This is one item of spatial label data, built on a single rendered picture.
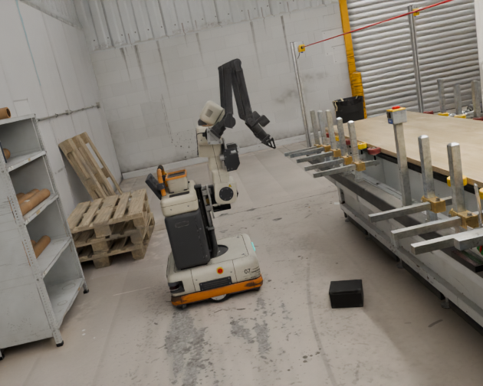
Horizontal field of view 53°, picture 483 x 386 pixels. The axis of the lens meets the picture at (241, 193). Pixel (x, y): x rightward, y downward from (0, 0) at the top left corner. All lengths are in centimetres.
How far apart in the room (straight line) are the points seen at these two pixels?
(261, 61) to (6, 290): 708
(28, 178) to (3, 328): 123
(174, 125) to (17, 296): 645
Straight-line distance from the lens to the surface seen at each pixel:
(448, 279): 303
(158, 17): 959
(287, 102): 967
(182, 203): 334
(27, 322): 366
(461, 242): 152
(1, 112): 387
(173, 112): 950
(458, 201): 212
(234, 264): 345
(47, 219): 431
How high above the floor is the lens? 154
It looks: 14 degrees down
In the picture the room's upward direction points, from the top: 12 degrees counter-clockwise
